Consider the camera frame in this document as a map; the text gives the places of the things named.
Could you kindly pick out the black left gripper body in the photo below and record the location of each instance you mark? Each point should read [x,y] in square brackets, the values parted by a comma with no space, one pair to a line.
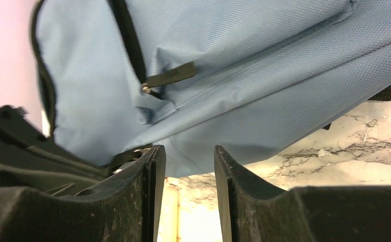
[29,160]

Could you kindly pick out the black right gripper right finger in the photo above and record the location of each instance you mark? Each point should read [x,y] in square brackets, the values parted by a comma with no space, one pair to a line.
[252,209]

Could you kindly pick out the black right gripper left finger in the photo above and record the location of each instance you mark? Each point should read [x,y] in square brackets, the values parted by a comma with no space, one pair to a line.
[124,207]

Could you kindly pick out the blue student backpack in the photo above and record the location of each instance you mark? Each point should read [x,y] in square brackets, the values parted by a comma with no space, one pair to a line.
[252,76]

